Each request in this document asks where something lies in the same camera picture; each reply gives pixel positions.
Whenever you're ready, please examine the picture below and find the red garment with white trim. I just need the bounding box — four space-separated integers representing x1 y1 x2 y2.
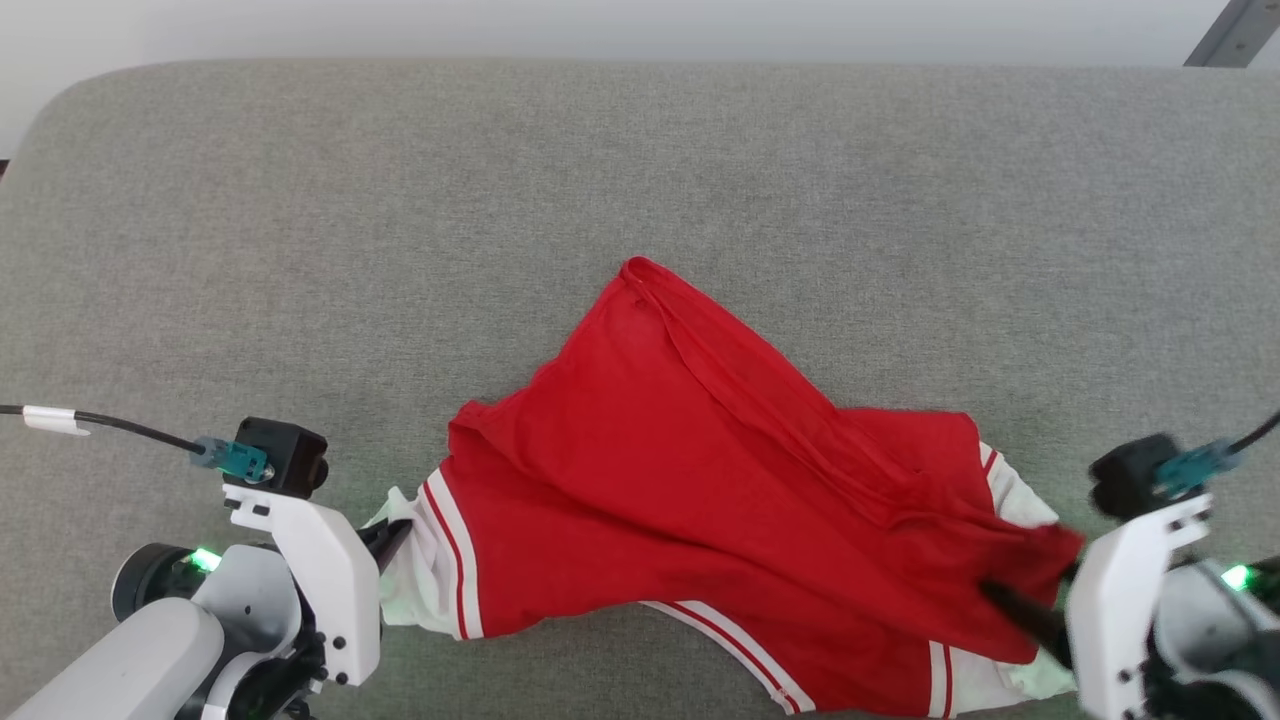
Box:
362 257 1088 720

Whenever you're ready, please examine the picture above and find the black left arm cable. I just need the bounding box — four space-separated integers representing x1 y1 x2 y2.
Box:
0 404 273 483

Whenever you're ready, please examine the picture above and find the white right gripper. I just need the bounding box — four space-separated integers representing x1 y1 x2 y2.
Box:
978 493 1217 720

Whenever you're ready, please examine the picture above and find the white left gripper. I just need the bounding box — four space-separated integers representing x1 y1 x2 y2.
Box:
220 483 414 691

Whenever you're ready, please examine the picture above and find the grey metal post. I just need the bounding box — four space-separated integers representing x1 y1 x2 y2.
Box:
1183 0 1280 69

